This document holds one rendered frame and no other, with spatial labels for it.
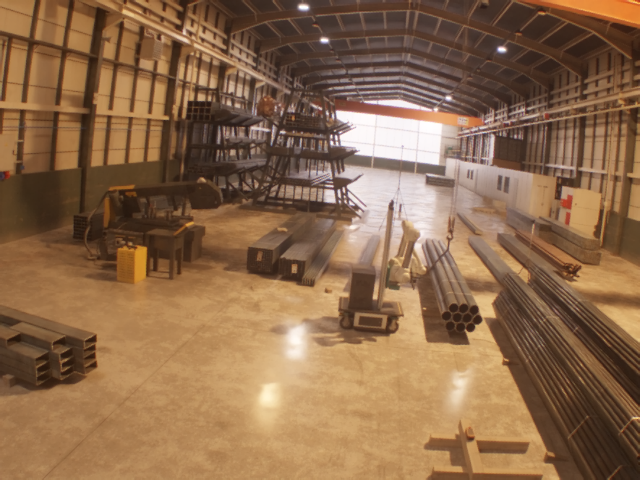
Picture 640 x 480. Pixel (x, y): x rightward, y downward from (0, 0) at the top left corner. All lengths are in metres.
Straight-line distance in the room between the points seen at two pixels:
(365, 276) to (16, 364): 4.90
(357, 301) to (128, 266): 3.91
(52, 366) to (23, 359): 0.34
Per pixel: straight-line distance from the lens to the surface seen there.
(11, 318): 6.32
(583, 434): 5.10
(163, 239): 9.91
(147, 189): 11.54
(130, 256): 9.50
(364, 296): 7.97
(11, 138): 12.25
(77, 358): 5.79
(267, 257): 10.74
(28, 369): 5.59
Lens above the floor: 2.56
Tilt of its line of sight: 10 degrees down
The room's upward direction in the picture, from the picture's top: 5 degrees clockwise
